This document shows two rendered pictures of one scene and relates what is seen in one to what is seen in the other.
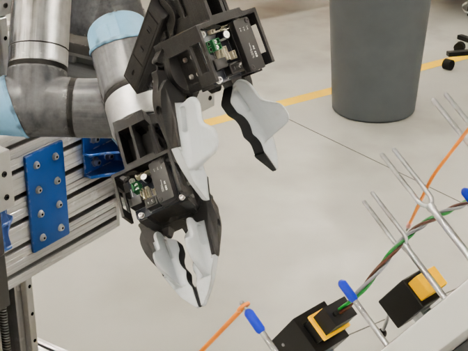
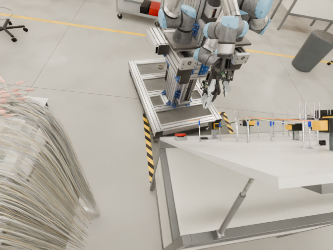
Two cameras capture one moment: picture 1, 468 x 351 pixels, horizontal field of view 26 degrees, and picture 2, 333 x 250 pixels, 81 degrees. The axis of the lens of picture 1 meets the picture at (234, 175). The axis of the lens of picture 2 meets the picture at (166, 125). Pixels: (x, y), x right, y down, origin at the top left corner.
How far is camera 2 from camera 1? 0.31 m
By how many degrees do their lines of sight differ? 33
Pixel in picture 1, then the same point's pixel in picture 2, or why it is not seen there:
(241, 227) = (251, 79)
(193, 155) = (210, 89)
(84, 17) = not seen: hidden behind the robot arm
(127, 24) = not seen: hidden behind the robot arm
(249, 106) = (226, 84)
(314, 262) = (260, 93)
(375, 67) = (306, 57)
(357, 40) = (307, 49)
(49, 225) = (203, 71)
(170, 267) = (203, 99)
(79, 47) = not seen: hidden behind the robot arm
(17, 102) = (199, 55)
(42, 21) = (211, 41)
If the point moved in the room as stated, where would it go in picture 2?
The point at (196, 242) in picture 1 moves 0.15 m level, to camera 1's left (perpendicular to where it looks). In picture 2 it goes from (209, 98) to (188, 86)
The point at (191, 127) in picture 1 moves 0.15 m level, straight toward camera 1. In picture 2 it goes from (212, 84) to (198, 101)
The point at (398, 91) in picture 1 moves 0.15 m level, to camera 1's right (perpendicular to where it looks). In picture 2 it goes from (308, 65) to (317, 69)
